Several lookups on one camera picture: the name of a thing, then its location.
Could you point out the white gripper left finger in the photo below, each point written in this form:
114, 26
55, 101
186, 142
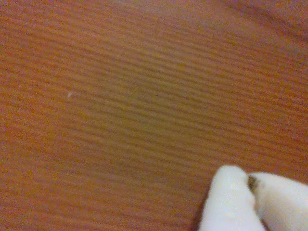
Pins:
228, 204

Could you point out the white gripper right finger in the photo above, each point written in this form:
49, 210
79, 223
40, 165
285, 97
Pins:
284, 204

